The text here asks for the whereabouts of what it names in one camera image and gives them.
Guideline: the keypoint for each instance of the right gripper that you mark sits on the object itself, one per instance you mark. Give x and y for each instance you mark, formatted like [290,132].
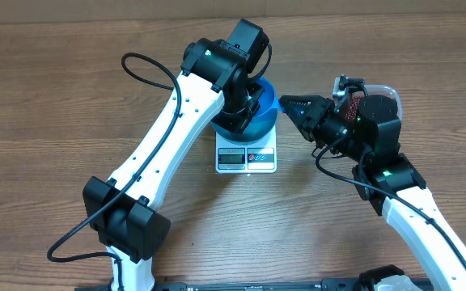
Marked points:
[312,114]

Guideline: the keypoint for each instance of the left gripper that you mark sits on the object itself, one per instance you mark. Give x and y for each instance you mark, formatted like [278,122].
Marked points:
[238,124]

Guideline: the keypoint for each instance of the blue plastic scoop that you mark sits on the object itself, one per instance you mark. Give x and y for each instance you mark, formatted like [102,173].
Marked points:
[275,104]

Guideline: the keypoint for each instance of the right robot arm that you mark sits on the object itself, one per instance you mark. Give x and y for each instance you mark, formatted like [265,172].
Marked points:
[358,143]

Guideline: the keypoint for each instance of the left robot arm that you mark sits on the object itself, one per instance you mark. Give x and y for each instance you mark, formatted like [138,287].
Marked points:
[216,85]

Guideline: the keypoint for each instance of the teal blue bowl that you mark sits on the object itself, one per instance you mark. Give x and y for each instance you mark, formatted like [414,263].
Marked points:
[261,123]

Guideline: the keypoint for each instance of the white digital kitchen scale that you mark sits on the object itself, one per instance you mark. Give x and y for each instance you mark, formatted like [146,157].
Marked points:
[255,157]

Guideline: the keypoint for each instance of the red beans in container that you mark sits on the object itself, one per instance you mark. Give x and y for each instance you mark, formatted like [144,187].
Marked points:
[353,108]

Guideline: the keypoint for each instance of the clear plastic container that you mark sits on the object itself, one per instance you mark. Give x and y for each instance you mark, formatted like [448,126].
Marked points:
[385,90]

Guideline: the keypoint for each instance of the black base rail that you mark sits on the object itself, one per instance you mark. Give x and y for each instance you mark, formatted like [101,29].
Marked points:
[336,284]

